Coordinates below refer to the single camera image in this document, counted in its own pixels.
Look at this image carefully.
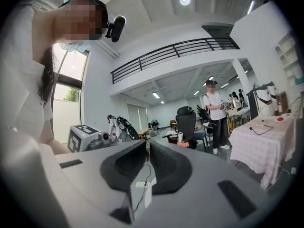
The person's white shirt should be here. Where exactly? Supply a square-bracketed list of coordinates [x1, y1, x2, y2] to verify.
[0, 0, 55, 143]

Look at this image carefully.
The person's left forearm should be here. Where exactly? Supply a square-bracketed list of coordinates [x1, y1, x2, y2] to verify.
[38, 138, 72, 155]

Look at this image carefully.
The light blue face mask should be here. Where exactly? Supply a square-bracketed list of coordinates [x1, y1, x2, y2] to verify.
[58, 40, 92, 55]

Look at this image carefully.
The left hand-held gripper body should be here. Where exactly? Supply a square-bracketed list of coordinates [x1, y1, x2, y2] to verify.
[67, 124, 120, 153]

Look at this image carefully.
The white wall shelf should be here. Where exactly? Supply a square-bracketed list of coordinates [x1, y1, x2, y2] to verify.
[275, 31, 304, 85]

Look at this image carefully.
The black cable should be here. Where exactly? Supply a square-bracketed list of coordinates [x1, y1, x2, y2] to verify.
[247, 124, 273, 136]

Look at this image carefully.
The thin black wire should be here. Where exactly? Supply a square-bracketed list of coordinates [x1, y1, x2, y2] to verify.
[132, 161, 153, 214]

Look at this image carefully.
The green potted plant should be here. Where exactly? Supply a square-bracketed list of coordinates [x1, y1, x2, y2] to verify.
[196, 104, 208, 120]

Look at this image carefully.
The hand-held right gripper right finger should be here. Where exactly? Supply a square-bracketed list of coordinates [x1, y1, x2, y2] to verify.
[149, 140, 193, 195]

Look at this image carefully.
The person's head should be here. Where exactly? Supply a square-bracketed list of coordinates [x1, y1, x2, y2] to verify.
[51, 0, 110, 45]

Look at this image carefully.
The black office chair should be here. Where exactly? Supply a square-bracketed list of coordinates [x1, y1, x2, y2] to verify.
[175, 105, 199, 150]

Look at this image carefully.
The white cross-shaped plastic piece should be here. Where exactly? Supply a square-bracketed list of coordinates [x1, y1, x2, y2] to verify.
[135, 176, 158, 209]

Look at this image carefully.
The black balcony railing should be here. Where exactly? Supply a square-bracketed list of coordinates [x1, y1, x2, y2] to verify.
[110, 37, 241, 86]

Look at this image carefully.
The large window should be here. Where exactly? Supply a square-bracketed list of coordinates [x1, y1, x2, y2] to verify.
[51, 43, 90, 144]

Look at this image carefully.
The black head-mounted camera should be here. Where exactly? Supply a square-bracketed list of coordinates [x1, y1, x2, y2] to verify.
[104, 15, 127, 43]

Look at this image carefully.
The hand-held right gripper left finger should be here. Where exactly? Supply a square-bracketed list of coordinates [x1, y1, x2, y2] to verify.
[100, 139, 150, 192]

